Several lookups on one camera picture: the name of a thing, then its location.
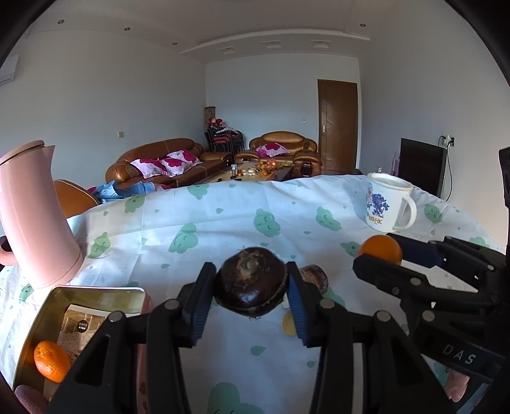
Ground white air conditioner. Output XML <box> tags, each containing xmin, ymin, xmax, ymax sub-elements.
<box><xmin>0</xmin><ymin>55</ymin><xmax>19</xmax><ymax>85</ymax></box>

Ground gold metal tin box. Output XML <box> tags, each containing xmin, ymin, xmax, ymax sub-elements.
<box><xmin>13</xmin><ymin>285</ymin><xmax>153</xmax><ymax>414</ymax></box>

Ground small yellow round fruit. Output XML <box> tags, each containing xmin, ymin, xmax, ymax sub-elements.
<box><xmin>281</xmin><ymin>310</ymin><xmax>298</xmax><ymax>338</ymax></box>

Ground pink flowered pillow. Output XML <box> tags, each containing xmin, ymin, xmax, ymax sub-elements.
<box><xmin>165</xmin><ymin>149</ymin><xmax>202</xmax><ymax>168</ymax></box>
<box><xmin>130</xmin><ymin>158</ymin><xmax>178</xmax><ymax>178</ymax></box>
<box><xmin>255</xmin><ymin>143</ymin><xmax>291</xmax><ymax>159</ymax></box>

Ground blue clothes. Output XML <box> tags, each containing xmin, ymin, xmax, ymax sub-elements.
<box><xmin>89</xmin><ymin>181</ymin><xmax>165</xmax><ymax>200</ymax></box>

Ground stacked dark chairs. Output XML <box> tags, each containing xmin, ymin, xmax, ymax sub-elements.
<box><xmin>203</xmin><ymin>123</ymin><xmax>245</xmax><ymax>154</ymax></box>

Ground person's right hand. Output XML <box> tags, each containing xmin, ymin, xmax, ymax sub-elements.
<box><xmin>445</xmin><ymin>373</ymin><xmax>471</xmax><ymax>403</ymax></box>

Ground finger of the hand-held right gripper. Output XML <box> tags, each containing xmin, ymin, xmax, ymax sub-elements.
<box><xmin>387</xmin><ymin>234</ymin><xmax>505</xmax><ymax>280</ymax></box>
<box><xmin>353</xmin><ymin>254</ymin><xmax>484</xmax><ymax>320</ymax></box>

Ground black power cable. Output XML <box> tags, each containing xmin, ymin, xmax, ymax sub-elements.
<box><xmin>445</xmin><ymin>143</ymin><xmax>454</xmax><ymax>200</ymax></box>

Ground white printed mug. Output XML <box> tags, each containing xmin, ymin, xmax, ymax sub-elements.
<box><xmin>365</xmin><ymin>172</ymin><xmax>417</xmax><ymax>234</ymax></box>

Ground black television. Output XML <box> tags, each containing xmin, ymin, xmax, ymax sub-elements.
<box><xmin>399</xmin><ymin>138</ymin><xmax>447</xmax><ymax>198</ymax></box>

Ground white cloud print tablecloth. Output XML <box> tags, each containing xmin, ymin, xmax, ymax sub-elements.
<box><xmin>0</xmin><ymin>174</ymin><xmax>507</xmax><ymax>414</ymax></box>

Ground brown leather sofa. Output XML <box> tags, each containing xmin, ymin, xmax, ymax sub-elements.
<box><xmin>105</xmin><ymin>138</ymin><xmax>236</xmax><ymax>189</ymax></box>

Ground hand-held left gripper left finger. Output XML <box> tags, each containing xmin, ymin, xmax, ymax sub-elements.
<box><xmin>48</xmin><ymin>262</ymin><xmax>218</xmax><ymax>414</ymax></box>

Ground pink kettle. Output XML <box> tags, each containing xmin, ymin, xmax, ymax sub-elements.
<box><xmin>0</xmin><ymin>139</ymin><xmax>85</xmax><ymax>289</ymax></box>

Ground brown wooden door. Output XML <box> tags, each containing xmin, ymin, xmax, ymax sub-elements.
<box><xmin>317</xmin><ymin>79</ymin><xmax>358</xmax><ymax>175</ymax></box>

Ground dark brown water chestnut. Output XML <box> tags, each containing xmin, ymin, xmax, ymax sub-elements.
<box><xmin>215</xmin><ymin>247</ymin><xmax>288</xmax><ymax>318</ymax></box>

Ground large purple round fruit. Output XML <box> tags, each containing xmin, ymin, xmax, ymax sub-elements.
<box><xmin>13</xmin><ymin>384</ymin><xmax>49</xmax><ymax>414</ymax></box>

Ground brown leather armchair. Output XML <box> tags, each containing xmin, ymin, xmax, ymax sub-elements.
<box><xmin>249</xmin><ymin>131</ymin><xmax>322</xmax><ymax>178</ymax></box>

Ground orange tangerine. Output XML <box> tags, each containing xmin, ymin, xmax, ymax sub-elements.
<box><xmin>33</xmin><ymin>341</ymin><xmax>72</xmax><ymax>383</ymax></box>
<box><xmin>358</xmin><ymin>235</ymin><xmax>403</xmax><ymax>265</ymax></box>

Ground cut dark brown root piece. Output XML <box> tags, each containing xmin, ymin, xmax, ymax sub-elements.
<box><xmin>300</xmin><ymin>264</ymin><xmax>330</xmax><ymax>296</ymax></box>

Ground wooden coffee table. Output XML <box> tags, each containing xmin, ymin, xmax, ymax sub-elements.
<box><xmin>194</xmin><ymin>159</ymin><xmax>296</xmax><ymax>185</ymax></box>

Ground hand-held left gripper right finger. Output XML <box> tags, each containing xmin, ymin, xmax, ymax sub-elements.
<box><xmin>286</xmin><ymin>262</ymin><xmax>455</xmax><ymax>414</ymax></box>

